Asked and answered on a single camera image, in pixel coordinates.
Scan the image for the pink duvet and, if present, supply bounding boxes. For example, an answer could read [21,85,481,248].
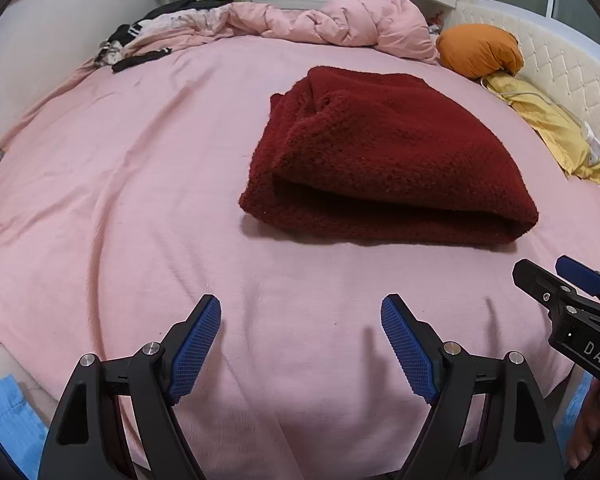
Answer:
[200,0,440,65]

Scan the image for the white quilted headboard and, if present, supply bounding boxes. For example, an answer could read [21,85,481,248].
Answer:
[445,1,600,166]

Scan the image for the black striped clothes pile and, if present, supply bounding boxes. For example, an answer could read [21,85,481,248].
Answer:
[97,0,231,74]

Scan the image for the yellow cloth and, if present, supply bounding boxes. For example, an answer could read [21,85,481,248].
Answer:
[482,71,600,186]

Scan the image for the dark red knit sweater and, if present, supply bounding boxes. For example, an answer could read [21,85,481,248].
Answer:
[238,65,540,247]

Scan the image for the white floral garment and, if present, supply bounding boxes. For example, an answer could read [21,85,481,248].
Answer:
[130,7,233,46]

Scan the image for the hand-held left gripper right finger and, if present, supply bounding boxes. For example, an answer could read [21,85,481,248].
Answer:
[380,294,567,480]

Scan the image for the person's right hand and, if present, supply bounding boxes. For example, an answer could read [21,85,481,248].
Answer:
[565,376,600,471]

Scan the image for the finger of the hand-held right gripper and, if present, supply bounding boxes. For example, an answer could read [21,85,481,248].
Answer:
[512,258,600,327]
[555,255,600,307]

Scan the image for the orange pillow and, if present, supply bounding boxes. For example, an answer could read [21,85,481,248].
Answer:
[436,23,525,80]

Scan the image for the pink bed sheet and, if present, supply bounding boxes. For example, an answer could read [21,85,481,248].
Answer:
[0,35,600,466]

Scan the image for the blue floor mat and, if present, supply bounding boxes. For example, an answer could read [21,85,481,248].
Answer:
[0,375,49,480]

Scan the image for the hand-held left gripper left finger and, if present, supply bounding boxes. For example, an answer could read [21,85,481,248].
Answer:
[37,294,223,480]

